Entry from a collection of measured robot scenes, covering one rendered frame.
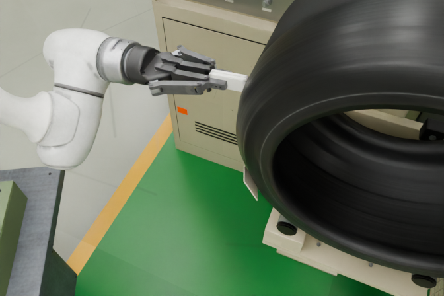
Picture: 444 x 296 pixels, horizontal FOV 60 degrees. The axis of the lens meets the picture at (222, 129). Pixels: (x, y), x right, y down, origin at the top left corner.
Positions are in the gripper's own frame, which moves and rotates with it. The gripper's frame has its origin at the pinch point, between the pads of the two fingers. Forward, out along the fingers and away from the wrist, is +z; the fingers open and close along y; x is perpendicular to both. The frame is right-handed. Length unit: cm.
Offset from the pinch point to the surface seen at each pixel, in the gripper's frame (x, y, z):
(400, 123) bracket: 28.8, 25.0, 31.1
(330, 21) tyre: -18.0, -5.0, 17.8
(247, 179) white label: 14.2, -10.3, 6.0
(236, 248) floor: 117, 15, -18
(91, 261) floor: 109, -15, -74
